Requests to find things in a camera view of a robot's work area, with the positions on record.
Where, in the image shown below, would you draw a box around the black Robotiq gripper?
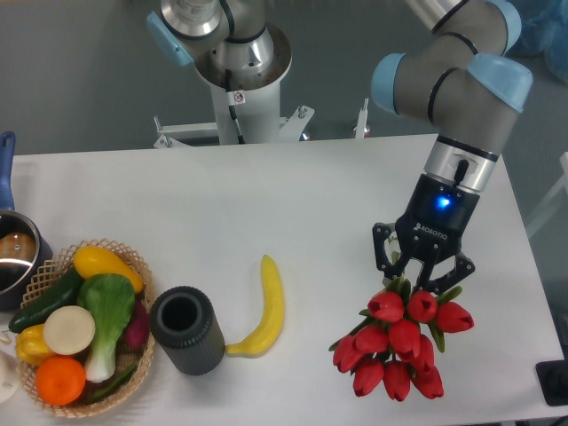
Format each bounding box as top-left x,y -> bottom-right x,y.
372,174 -> 479,295

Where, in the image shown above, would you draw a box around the red tulip bouquet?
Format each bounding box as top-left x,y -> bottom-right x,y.
329,272 -> 475,402

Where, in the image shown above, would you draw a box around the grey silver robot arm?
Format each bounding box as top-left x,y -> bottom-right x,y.
146,1 -> 533,295

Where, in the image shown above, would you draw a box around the dark grey ribbed vase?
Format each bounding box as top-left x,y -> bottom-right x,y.
149,286 -> 225,376

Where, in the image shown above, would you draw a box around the black device at edge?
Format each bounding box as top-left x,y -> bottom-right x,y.
535,359 -> 567,406

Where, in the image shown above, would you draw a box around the yellow banana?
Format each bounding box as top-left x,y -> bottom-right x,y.
225,255 -> 285,358

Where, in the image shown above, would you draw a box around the blue plastic bag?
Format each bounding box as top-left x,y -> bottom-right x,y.
509,0 -> 567,84

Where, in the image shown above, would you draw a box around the purple sweet potato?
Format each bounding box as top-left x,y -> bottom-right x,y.
122,298 -> 149,350

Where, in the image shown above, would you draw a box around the green bok choy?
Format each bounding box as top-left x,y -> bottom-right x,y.
77,273 -> 135,383

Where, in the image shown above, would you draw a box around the yellow squash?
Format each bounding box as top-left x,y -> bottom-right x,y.
73,245 -> 144,294

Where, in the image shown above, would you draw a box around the green chili pepper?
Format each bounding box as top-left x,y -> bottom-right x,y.
83,362 -> 137,405

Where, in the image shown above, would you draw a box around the woven wicker basket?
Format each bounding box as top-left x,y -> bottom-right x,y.
17,239 -> 155,419

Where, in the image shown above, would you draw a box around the dark green cucumber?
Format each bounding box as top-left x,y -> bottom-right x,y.
8,267 -> 84,334

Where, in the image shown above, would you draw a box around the white round radish slice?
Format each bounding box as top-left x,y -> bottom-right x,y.
43,305 -> 95,355

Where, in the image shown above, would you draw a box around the orange fruit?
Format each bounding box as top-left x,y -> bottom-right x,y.
35,356 -> 86,406

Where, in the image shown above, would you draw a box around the yellow bell pepper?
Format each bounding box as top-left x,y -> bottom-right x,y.
16,324 -> 56,366

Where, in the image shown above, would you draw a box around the white round object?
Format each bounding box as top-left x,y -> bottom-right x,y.
0,351 -> 20,404

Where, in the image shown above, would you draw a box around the white metal frame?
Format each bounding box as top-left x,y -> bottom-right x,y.
525,152 -> 567,239

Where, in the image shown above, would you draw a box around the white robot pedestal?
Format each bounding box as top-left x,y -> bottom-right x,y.
154,23 -> 314,148

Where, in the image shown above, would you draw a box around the blue handled saucepan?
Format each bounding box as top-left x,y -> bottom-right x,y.
1,131 -> 52,312

